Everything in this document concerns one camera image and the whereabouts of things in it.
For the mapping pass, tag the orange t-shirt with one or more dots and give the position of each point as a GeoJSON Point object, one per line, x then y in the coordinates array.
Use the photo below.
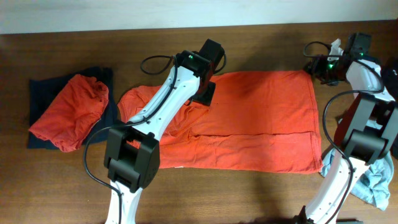
{"type": "Point", "coordinates": [261, 121]}

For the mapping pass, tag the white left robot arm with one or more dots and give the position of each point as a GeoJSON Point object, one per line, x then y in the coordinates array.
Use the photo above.
{"type": "Point", "coordinates": [132, 155]}

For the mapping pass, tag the folded orange shirt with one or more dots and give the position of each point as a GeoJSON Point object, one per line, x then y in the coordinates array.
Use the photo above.
{"type": "Point", "coordinates": [73, 113]}

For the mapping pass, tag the folded navy garment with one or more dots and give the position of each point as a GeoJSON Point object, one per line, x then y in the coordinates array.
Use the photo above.
{"type": "Point", "coordinates": [43, 92]}

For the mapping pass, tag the light blue crumpled garment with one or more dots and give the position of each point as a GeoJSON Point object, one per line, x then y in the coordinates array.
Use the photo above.
{"type": "Point", "coordinates": [373, 186]}

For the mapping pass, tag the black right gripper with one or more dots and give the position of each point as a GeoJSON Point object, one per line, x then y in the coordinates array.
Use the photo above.
{"type": "Point", "coordinates": [316, 68]}

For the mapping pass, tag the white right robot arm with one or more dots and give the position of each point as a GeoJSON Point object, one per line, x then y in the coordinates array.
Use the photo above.
{"type": "Point", "coordinates": [368, 128]}

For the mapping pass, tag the black crumpled garment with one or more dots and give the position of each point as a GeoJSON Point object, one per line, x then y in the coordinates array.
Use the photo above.
{"type": "Point", "coordinates": [389, 77]}

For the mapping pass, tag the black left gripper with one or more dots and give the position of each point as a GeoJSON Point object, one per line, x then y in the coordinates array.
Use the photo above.
{"type": "Point", "coordinates": [208, 96]}

